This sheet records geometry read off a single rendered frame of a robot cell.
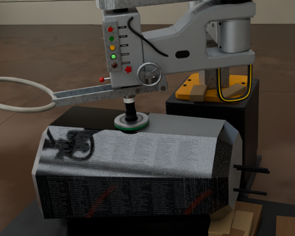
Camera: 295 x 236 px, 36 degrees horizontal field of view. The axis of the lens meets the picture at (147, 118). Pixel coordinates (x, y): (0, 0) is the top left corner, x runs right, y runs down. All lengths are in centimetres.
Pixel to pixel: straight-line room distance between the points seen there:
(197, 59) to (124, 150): 70
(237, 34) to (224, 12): 16
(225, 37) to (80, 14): 723
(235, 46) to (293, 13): 600
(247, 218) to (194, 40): 119
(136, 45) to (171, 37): 20
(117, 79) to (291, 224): 150
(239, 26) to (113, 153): 105
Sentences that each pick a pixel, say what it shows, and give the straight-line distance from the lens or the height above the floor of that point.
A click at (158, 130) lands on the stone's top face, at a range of 280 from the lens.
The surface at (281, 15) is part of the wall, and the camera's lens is 873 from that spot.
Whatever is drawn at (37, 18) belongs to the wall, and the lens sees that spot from 1033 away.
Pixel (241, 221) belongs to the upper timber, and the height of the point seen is 21.
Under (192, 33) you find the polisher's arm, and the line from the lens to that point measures 266.
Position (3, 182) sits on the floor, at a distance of 422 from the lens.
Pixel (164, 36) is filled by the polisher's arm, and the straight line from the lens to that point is 264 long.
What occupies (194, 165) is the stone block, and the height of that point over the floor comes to 70.
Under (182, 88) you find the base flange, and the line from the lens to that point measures 355.
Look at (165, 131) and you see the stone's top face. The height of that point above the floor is 82.
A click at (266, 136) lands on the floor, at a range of 451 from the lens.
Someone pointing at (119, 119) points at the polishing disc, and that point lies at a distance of 288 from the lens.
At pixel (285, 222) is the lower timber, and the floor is 9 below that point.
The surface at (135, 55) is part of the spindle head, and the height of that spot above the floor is 131.
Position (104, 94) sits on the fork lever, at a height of 107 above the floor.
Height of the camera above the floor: 205
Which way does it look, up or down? 24 degrees down
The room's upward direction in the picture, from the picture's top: 5 degrees counter-clockwise
